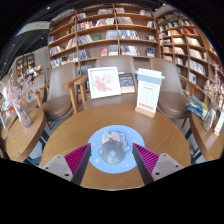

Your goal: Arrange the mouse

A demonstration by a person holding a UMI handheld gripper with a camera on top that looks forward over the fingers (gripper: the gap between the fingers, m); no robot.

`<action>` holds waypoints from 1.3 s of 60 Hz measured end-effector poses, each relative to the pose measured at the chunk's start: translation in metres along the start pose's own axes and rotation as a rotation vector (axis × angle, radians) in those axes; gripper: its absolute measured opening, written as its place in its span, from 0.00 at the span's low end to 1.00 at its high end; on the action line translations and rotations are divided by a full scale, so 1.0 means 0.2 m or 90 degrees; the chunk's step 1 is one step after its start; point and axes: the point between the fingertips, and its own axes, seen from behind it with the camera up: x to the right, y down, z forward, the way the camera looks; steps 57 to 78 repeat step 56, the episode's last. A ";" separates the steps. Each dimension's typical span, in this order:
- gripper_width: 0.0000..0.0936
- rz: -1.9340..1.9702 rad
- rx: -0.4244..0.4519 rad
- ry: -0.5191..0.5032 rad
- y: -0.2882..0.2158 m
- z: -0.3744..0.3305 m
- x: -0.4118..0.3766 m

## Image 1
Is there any small white red sign stand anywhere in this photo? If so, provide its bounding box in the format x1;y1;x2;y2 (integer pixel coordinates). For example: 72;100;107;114
213;111;224;137

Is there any white hanging ceiling sign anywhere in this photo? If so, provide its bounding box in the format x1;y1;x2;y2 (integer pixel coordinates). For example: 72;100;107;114
14;21;51;36

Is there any dark cover book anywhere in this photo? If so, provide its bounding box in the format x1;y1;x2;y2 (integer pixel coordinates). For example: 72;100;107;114
118;72;136;94

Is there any wide wooden bookshelf unit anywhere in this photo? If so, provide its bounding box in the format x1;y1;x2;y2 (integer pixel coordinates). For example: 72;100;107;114
46;3;158;69

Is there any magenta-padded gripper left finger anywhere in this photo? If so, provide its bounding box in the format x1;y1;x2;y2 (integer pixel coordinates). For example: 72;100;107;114
41;143;92;186

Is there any white sign with wooden base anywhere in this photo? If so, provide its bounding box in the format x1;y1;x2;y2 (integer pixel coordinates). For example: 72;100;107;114
134;67;166;119

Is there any grey computer mouse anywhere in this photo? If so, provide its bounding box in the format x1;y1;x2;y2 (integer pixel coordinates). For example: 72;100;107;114
100;130;127;165

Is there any angled wooden bookshelf unit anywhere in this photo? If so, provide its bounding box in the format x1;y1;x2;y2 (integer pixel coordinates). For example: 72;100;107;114
154;8;224;108

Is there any glass vase with dried flowers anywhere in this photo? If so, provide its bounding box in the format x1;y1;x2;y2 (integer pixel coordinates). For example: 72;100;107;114
202;64;224;132

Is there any brown padded wooden armchair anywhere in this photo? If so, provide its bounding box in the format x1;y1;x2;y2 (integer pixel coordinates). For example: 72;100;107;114
34;62;83;123
149;57;198;121
73;54;141;109

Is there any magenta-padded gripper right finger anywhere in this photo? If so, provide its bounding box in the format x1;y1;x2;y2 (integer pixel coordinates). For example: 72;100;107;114
131;143;184;186

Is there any white framed flower picture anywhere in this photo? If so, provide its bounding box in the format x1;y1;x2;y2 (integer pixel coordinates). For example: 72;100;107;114
87;66;122;100

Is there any round blue bunny mouse pad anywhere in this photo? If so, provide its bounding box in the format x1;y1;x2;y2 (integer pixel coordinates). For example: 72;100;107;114
87;124;146;175

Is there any round wooden side table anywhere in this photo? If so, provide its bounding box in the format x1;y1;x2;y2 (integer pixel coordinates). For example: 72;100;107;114
5;107;48;163
188;109;224;163

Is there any distant wooden bookshelf unit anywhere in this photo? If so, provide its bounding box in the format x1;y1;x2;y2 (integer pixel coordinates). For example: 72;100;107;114
14;52;44;81

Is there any stack of books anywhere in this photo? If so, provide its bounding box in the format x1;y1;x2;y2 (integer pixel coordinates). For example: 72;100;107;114
184;95;209;120

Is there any glass vase with pink flowers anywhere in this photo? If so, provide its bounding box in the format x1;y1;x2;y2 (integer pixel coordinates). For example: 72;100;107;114
6;78;38;129

